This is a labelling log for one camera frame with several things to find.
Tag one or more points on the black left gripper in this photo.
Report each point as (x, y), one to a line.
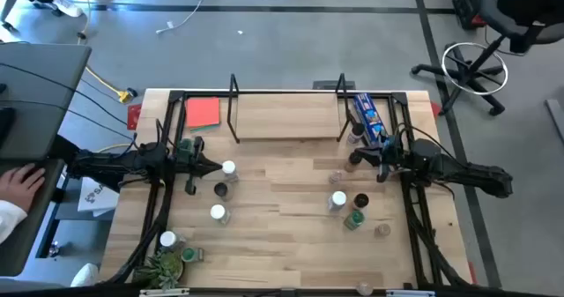
(192, 187)

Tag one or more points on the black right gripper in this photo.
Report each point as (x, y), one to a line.
(396, 165)

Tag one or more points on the white-lid bagel seasoning jar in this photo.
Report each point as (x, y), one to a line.
(228, 167)
(168, 239)
(217, 211)
(338, 198)

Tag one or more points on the black-lid jar yellow-green label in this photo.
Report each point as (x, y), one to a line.
(221, 189)

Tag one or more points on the small clear spice jar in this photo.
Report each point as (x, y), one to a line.
(382, 230)
(365, 288)
(336, 176)

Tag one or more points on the black-lid jar orange label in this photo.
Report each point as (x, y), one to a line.
(361, 199)

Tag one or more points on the green-lid herb jar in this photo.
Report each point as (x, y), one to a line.
(188, 254)
(185, 143)
(355, 219)

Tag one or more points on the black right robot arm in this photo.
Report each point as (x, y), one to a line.
(462, 169)

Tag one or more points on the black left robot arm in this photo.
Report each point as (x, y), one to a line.
(110, 162)

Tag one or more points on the person's forearm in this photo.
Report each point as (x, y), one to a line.
(9, 220)

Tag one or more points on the green paper sheet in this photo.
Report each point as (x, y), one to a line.
(205, 129)

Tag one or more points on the blue plastic wrap box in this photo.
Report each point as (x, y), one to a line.
(369, 116)

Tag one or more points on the red clamp plate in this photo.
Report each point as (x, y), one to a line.
(435, 110)
(134, 117)

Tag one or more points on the green succulent plant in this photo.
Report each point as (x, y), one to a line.
(159, 268)

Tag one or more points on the white printed bag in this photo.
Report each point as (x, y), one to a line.
(98, 196)

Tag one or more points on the white rounded object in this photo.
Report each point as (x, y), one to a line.
(86, 275)

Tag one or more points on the person's hand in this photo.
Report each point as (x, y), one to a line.
(20, 184)

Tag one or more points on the dark grey desk top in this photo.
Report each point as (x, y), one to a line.
(26, 235)

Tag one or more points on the black desk device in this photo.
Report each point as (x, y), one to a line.
(5, 127)

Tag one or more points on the person's white shoe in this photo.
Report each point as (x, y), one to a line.
(68, 7)

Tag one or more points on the black office chair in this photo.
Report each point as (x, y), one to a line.
(524, 6)

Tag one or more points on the silver metal bracket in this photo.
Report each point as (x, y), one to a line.
(164, 292)
(410, 293)

